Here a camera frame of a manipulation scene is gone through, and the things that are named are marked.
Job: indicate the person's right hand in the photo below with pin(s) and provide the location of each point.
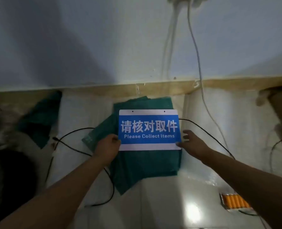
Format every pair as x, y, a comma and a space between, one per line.
197, 147

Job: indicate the person's left forearm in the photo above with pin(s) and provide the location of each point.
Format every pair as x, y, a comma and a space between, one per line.
60, 195

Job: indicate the white wall conduit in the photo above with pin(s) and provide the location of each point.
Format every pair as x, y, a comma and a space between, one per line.
170, 40

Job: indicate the person's right thumb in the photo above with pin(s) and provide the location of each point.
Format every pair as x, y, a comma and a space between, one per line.
181, 145

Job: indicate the pack of orange batteries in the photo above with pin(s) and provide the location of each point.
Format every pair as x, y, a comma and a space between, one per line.
235, 201

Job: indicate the small crumpled green cloth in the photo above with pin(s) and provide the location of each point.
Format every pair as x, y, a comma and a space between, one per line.
39, 121

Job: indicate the person's left hand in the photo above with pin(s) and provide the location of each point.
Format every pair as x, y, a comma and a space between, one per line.
106, 149

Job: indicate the blue and white sign plate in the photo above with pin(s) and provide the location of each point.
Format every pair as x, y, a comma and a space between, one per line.
149, 126

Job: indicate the large folded green cloth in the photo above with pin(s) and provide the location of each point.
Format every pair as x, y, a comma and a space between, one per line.
145, 166

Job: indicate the person's right forearm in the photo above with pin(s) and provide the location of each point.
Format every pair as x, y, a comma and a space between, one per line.
253, 186

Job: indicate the wooden baseboard strip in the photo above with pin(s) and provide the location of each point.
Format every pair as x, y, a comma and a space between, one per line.
155, 88

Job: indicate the person's left thumb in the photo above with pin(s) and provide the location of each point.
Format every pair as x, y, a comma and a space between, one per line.
116, 139

